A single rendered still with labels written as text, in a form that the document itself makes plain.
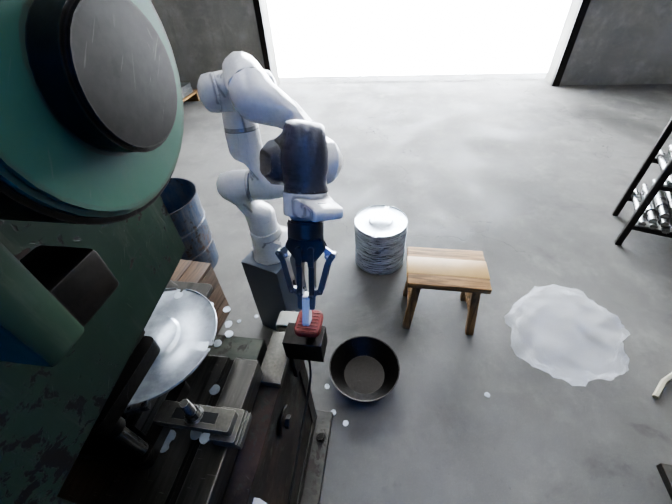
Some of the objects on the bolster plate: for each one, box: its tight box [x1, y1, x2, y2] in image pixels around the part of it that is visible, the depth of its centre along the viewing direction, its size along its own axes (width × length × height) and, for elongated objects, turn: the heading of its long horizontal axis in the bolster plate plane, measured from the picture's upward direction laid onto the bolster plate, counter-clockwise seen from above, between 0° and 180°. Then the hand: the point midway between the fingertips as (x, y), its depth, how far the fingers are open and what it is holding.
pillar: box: [114, 426, 149, 456], centre depth 55 cm, size 2×2×14 cm
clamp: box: [153, 399, 253, 449], centre depth 61 cm, size 6×17×10 cm, turn 85°
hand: (307, 308), depth 73 cm, fingers closed
